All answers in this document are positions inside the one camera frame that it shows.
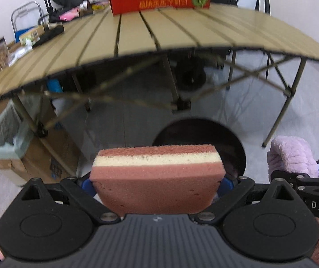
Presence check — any pink layered sponge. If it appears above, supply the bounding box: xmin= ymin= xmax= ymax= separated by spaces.
xmin=89 ymin=144 xmax=226 ymax=215

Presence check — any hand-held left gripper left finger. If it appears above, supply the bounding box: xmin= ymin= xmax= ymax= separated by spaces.
xmin=16 ymin=176 xmax=122 ymax=225

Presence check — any black glove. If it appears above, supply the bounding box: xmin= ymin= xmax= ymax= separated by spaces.
xmin=32 ymin=25 xmax=64 ymax=48

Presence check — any beige box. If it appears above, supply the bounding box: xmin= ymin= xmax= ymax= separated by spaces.
xmin=18 ymin=25 xmax=47 ymax=44

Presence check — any white plastic wrapper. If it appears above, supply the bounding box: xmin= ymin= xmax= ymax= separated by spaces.
xmin=9 ymin=39 xmax=33 ymax=65

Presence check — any grey hand truck frame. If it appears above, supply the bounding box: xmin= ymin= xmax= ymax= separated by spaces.
xmin=11 ymin=1 xmax=44 ymax=34

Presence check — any red cardboard box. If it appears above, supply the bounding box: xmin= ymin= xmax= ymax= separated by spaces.
xmin=109 ymin=0 xmax=211 ymax=16

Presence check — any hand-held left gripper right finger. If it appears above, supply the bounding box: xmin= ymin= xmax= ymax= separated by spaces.
xmin=194 ymin=176 xmax=301 ymax=225

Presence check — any black wheeled cart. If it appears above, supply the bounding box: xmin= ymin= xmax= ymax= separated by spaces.
xmin=173 ymin=52 xmax=227 ymax=92

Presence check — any purple fluffy cloth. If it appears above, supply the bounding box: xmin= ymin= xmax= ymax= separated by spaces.
xmin=267 ymin=135 xmax=319 ymax=178

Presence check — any tall printed cardboard box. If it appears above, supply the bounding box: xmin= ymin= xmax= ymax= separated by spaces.
xmin=0 ymin=100 xmax=82 ymax=185

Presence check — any pink packet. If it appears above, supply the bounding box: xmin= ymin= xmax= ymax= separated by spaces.
xmin=59 ymin=8 xmax=80 ymax=21

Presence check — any green plastic bag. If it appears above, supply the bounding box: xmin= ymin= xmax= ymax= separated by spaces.
xmin=0 ymin=100 xmax=34 ymax=159

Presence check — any black round bin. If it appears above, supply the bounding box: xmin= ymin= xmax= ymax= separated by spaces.
xmin=152 ymin=118 xmax=246 ymax=199

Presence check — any blue box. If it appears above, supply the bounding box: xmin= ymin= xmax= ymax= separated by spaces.
xmin=15 ymin=28 xmax=34 ymax=44

